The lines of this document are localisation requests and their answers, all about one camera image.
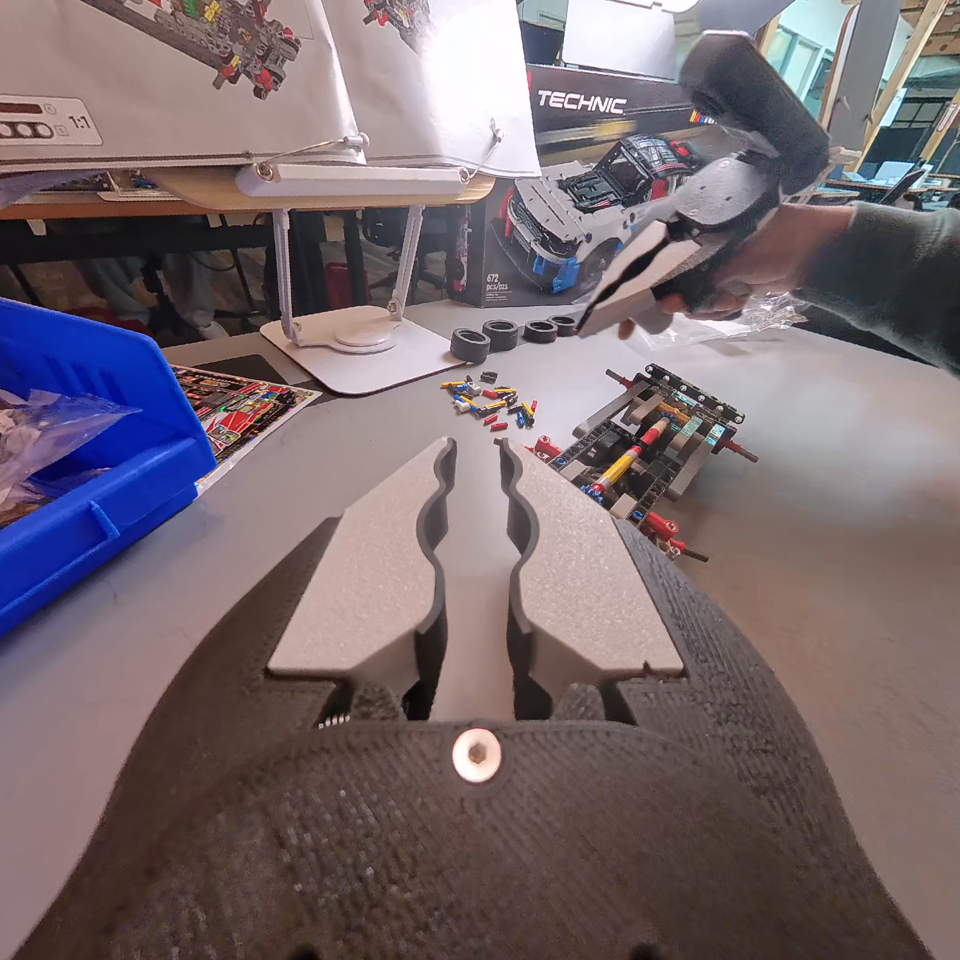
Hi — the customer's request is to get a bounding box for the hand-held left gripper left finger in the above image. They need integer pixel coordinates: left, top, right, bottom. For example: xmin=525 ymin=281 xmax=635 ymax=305
xmin=267 ymin=437 xmax=457 ymax=702

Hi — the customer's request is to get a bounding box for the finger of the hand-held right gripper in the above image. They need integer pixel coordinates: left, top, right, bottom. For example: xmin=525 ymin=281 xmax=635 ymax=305
xmin=573 ymin=243 xmax=708 ymax=340
xmin=592 ymin=219 xmax=684 ymax=303

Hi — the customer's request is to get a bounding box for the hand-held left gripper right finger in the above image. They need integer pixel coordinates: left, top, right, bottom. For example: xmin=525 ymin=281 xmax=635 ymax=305
xmin=493 ymin=437 xmax=687 ymax=708

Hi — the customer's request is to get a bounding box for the black lego liftarm beam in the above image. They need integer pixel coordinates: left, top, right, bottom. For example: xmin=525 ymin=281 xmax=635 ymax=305
xmin=643 ymin=363 xmax=748 ymax=426

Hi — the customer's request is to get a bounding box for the lego car chassis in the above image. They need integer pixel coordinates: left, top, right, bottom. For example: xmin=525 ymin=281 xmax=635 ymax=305
xmin=523 ymin=363 xmax=761 ymax=565

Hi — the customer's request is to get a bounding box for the instruction booklet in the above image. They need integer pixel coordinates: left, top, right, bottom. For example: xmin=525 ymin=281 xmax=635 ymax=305
xmin=0 ymin=0 xmax=543 ymax=180

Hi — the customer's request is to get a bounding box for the person's right forearm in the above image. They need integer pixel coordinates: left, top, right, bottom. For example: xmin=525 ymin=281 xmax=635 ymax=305
xmin=796 ymin=198 xmax=960 ymax=374

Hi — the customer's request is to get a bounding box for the lego set box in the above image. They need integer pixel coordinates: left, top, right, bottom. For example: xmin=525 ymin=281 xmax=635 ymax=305
xmin=448 ymin=62 xmax=725 ymax=309

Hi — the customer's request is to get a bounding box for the pile of loose lego pieces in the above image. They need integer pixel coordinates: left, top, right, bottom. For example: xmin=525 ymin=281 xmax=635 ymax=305
xmin=441 ymin=369 xmax=540 ymax=431

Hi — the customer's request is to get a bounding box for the plastic bag of lego parts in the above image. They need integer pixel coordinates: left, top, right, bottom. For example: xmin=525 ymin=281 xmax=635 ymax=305
xmin=0 ymin=388 xmax=144 ymax=528

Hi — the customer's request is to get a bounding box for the person's right hand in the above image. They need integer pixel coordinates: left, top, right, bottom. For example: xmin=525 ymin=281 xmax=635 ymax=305
xmin=617 ymin=202 xmax=858 ymax=340

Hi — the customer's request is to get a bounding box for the clear empty plastic bag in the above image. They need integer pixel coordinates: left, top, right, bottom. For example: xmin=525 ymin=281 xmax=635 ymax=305
xmin=628 ymin=287 xmax=811 ymax=355

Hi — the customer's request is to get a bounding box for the wooden display easel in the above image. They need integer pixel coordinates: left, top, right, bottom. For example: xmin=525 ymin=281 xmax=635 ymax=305
xmin=817 ymin=0 xmax=903 ymax=151

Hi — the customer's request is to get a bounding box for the wooden edged desk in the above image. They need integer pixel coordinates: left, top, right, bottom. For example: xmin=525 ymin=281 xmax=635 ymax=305
xmin=821 ymin=171 xmax=960 ymax=204
xmin=0 ymin=191 xmax=271 ymax=265

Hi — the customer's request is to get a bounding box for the black studio softbox light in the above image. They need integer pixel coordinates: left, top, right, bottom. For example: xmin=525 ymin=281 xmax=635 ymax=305
xmin=561 ymin=0 xmax=798 ymax=81

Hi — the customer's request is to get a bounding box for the colourful sticker sheet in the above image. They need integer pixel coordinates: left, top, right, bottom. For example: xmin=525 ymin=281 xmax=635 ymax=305
xmin=168 ymin=365 xmax=324 ymax=468

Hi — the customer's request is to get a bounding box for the blue storage bin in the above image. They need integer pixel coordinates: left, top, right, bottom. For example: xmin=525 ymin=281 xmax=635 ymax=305
xmin=0 ymin=297 xmax=219 ymax=639

